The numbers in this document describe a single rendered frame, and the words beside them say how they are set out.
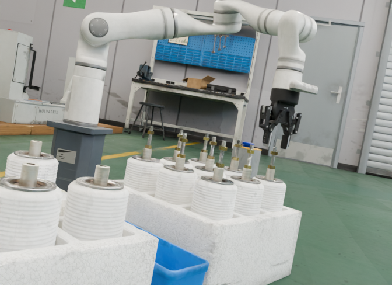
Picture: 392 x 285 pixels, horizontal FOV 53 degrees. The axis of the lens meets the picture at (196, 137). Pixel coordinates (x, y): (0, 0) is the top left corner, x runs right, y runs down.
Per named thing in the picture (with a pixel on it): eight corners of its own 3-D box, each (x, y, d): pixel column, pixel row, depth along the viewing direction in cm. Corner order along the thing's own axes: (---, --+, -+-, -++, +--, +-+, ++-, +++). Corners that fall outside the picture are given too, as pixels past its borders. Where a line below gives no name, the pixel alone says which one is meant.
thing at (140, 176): (108, 225, 102) (120, 156, 101) (129, 219, 111) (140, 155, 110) (140, 235, 98) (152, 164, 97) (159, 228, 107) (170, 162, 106)
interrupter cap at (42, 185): (-12, 180, 54) (-11, 176, 54) (41, 180, 60) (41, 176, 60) (10, 195, 49) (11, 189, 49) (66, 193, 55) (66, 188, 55)
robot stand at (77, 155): (30, 222, 115) (46, 120, 113) (57, 212, 129) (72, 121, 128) (76, 233, 112) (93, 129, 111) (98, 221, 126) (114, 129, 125)
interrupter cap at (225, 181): (193, 178, 88) (193, 175, 88) (214, 178, 94) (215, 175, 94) (219, 186, 83) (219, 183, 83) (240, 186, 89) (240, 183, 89)
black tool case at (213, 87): (206, 92, 580) (207, 85, 579) (234, 97, 578) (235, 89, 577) (205, 90, 546) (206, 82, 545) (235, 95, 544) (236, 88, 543)
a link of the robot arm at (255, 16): (286, 2, 112) (284, 33, 115) (230, -4, 132) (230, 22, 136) (261, 5, 107) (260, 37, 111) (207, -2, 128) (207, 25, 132)
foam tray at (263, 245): (88, 246, 104) (100, 179, 103) (186, 230, 134) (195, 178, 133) (202, 313, 79) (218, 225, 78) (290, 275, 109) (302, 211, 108)
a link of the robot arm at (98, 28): (172, 4, 118) (164, 11, 127) (79, 11, 110) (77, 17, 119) (176, 36, 119) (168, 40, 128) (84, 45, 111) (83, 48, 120)
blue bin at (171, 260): (67, 273, 86) (76, 219, 86) (108, 264, 95) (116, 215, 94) (159, 342, 67) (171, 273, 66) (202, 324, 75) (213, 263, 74)
